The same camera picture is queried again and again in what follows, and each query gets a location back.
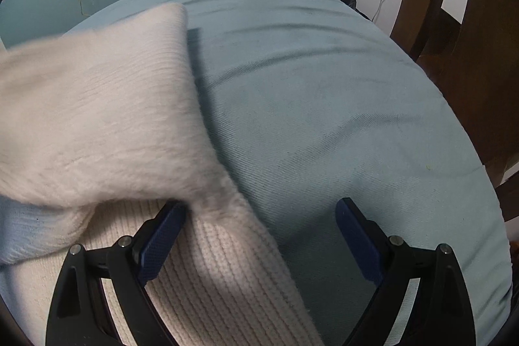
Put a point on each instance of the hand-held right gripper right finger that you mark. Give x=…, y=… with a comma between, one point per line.
x=359, y=236

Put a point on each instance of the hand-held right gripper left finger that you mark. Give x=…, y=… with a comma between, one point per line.
x=160, y=244

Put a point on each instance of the light blue knit garment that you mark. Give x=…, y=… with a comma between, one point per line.
x=24, y=232

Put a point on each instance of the cream knit sweater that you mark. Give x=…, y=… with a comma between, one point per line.
x=101, y=107

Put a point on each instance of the pale blue blanket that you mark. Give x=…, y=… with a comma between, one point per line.
x=304, y=107

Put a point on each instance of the brown wooden chair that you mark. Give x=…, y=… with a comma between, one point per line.
x=478, y=46

